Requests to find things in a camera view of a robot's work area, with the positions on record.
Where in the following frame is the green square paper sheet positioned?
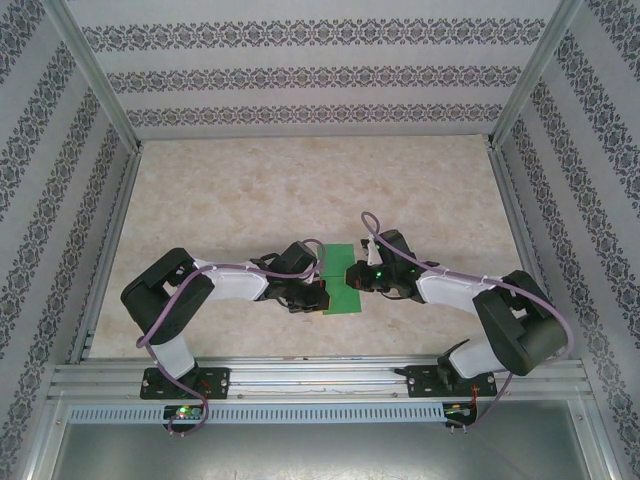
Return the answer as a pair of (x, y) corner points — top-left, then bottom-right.
(321, 243), (363, 318)

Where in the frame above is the grey metal sheet panel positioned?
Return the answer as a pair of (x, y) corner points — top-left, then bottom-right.
(49, 424), (609, 480)

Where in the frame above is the small circuit board with LEDs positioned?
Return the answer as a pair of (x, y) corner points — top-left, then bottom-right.
(443, 402), (479, 426)
(163, 403), (204, 426)

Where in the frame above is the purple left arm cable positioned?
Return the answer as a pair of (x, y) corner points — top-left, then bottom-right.
(135, 239), (329, 440)

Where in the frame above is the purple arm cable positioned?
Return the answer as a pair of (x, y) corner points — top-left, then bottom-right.
(360, 212), (575, 431)
(135, 239), (329, 440)

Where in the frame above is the aluminium mounting rail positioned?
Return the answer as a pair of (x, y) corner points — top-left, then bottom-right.
(47, 354), (586, 401)

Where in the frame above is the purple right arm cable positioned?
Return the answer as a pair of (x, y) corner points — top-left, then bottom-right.
(360, 212), (575, 431)

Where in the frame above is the slotted grey cable duct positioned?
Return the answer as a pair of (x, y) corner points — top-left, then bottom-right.
(67, 403), (446, 425)

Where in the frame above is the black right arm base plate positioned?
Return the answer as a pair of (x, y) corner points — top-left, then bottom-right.
(405, 364), (497, 400)

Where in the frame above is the aluminium table side rail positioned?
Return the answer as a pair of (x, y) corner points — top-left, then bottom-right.
(487, 139), (570, 360)
(68, 142), (146, 365)

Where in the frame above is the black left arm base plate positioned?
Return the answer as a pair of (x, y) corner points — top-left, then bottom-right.
(141, 367), (232, 401)

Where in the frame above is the aluminium frame post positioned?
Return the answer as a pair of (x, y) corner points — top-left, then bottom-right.
(485, 0), (587, 151)
(43, 0), (146, 154)

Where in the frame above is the aluminium frame bar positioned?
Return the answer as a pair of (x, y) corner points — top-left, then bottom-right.
(572, 397), (626, 480)
(12, 392), (69, 480)

